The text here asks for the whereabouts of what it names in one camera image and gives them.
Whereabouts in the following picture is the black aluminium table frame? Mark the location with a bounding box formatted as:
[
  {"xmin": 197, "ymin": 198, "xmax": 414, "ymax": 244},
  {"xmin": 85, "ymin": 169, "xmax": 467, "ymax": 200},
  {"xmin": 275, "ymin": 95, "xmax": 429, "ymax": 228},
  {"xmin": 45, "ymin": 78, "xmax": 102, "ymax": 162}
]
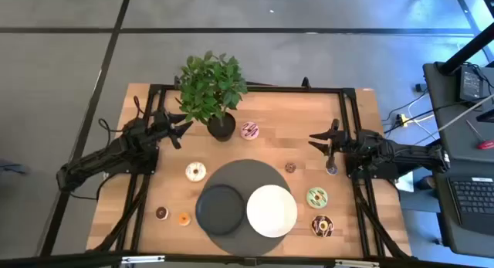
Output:
[{"xmin": 86, "ymin": 76, "xmax": 414, "ymax": 268}]

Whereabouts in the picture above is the person's shoe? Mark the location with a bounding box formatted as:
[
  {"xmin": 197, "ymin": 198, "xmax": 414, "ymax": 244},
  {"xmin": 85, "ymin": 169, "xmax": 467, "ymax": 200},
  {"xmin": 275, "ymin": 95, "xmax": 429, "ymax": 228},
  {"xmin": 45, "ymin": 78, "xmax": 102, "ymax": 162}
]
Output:
[{"xmin": 415, "ymin": 175, "xmax": 437, "ymax": 191}]

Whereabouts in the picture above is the pink frosted donut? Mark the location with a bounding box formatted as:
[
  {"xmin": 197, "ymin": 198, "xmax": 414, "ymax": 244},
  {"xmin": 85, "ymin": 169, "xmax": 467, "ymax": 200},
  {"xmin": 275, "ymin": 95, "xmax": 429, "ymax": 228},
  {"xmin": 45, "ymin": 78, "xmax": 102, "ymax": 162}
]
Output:
[{"xmin": 240, "ymin": 121, "xmax": 260, "ymax": 141}]

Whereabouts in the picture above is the green frosted donut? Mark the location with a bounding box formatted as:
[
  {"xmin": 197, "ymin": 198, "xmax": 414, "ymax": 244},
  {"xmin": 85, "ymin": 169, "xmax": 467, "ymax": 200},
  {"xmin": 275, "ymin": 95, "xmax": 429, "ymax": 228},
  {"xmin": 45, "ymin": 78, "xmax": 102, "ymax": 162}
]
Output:
[{"xmin": 306, "ymin": 186, "xmax": 329, "ymax": 209}]

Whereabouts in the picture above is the red handled screwdriver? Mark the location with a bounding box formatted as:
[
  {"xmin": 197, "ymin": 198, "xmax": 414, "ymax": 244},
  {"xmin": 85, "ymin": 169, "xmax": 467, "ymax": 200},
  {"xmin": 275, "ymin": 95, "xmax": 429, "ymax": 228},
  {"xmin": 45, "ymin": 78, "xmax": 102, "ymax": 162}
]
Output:
[{"xmin": 465, "ymin": 119, "xmax": 494, "ymax": 151}]

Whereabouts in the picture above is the chocolate sprinkled donut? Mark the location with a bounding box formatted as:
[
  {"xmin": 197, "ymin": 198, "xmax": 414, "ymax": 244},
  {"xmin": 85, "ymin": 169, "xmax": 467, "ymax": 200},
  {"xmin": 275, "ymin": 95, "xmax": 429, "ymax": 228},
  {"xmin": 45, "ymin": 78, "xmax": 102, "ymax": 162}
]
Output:
[{"xmin": 310, "ymin": 215, "xmax": 335, "ymax": 238}]

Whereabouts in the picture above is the green leafy plant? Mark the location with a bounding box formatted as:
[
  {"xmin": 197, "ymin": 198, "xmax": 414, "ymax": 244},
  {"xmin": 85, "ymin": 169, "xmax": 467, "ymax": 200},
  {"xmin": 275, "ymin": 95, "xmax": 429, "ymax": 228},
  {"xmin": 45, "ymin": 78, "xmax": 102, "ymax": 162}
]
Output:
[{"xmin": 175, "ymin": 50, "xmax": 249, "ymax": 126}]

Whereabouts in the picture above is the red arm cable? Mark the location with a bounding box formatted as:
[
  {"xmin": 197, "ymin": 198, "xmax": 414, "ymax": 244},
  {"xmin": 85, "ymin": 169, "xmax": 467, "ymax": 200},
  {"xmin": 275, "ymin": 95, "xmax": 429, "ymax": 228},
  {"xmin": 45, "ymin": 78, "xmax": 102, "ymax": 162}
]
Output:
[{"xmin": 133, "ymin": 95, "xmax": 146, "ymax": 117}]

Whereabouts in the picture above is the dark grey side desk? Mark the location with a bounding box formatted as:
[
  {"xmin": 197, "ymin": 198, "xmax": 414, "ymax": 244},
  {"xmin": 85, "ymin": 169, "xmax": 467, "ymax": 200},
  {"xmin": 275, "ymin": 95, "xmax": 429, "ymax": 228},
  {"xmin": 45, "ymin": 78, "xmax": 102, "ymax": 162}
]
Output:
[{"xmin": 422, "ymin": 61, "xmax": 494, "ymax": 260}]

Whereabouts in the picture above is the black pole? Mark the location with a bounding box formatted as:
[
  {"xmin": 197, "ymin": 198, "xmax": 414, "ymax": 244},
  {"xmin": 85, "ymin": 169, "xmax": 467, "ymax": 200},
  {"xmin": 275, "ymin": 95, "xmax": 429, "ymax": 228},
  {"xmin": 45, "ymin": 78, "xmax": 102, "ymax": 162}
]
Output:
[{"xmin": 438, "ymin": 22, "xmax": 494, "ymax": 76}]

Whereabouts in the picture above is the grey round woven placemat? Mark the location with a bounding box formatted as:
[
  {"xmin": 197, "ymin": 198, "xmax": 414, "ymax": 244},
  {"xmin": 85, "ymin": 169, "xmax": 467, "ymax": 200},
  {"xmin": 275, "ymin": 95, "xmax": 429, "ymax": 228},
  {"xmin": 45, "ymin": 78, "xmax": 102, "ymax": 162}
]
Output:
[{"xmin": 200, "ymin": 158, "xmax": 293, "ymax": 257}]

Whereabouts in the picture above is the white cable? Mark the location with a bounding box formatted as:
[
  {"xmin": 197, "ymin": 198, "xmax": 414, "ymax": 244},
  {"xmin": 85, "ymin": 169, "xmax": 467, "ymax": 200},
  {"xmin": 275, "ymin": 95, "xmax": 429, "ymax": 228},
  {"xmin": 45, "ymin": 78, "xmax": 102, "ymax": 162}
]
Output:
[{"xmin": 414, "ymin": 93, "xmax": 494, "ymax": 145}]

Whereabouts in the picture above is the black electronics box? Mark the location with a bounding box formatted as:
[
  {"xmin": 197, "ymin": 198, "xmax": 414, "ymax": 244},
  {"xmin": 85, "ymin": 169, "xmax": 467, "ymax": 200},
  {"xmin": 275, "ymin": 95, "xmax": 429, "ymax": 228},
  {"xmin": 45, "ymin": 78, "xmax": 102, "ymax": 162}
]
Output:
[{"xmin": 458, "ymin": 65, "xmax": 483, "ymax": 103}]

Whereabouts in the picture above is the black laptop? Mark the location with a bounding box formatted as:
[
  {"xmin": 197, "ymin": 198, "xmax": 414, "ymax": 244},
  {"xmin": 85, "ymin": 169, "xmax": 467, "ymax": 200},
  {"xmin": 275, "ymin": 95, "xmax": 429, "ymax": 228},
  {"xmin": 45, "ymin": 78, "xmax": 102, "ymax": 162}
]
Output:
[{"xmin": 447, "ymin": 176, "xmax": 494, "ymax": 236}]

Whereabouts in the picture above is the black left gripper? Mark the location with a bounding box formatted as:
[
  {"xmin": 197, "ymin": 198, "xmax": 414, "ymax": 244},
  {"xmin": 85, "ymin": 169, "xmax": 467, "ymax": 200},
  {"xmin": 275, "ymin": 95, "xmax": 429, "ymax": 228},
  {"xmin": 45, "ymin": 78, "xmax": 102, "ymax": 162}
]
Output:
[{"xmin": 152, "ymin": 110, "xmax": 194, "ymax": 150}]

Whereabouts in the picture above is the white plate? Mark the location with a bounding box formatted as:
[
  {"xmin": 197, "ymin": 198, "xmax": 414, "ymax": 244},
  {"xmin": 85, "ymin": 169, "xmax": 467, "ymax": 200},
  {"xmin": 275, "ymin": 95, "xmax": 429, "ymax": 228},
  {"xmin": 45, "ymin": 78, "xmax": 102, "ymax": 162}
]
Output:
[{"xmin": 245, "ymin": 184, "xmax": 299, "ymax": 239}]

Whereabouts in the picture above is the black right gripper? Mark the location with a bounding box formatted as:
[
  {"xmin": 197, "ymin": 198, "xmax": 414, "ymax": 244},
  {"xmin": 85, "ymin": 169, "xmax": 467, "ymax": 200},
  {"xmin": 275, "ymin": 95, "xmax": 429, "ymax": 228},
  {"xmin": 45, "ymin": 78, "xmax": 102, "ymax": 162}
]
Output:
[{"xmin": 308, "ymin": 118, "xmax": 348, "ymax": 172}]

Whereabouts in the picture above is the white frosted donut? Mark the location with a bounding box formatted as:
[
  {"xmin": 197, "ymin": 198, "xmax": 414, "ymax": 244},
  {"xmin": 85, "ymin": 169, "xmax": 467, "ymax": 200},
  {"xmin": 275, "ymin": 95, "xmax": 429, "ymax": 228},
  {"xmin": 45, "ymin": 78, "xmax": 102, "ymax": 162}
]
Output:
[{"xmin": 184, "ymin": 161, "xmax": 208, "ymax": 183}]

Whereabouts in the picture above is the black floor cable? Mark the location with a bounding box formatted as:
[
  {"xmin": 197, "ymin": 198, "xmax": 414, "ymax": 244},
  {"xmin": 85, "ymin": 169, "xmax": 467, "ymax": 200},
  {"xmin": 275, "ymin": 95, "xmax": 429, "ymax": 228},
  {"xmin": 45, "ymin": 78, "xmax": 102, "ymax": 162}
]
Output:
[{"xmin": 381, "ymin": 97, "xmax": 464, "ymax": 134}]

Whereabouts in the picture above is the black plant pot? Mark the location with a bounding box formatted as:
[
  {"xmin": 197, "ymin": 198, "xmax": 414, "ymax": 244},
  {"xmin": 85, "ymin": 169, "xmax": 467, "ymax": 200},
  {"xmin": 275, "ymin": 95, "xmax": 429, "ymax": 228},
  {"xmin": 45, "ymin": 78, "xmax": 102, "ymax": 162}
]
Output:
[{"xmin": 206, "ymin": 112, "xmax": 237, "ymax": 142}]

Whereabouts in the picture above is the black plate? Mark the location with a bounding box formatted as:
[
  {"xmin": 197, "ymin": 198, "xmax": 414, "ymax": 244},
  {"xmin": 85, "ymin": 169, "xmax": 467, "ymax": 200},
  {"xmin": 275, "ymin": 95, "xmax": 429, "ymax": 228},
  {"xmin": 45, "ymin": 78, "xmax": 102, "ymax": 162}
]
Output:
[{"xmin": 195, "ymin": 184, "xmax": 246, "ymax": 236}]

